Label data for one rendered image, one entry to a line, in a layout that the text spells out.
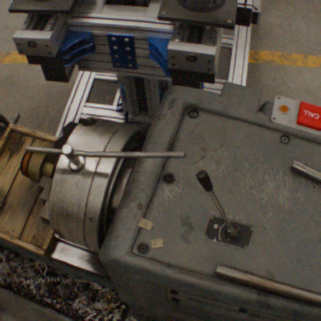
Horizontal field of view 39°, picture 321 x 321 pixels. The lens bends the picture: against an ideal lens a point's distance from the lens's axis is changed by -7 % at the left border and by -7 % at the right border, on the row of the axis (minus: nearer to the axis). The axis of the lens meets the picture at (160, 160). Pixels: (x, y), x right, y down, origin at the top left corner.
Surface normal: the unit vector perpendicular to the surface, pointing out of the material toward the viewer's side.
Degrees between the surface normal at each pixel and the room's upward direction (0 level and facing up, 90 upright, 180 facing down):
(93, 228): 57
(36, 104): 0
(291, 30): 0
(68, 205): 45
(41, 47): 90
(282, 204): 0
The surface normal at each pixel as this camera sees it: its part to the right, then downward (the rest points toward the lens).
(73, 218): -0.29, 0.39
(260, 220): -0.05, -0.48
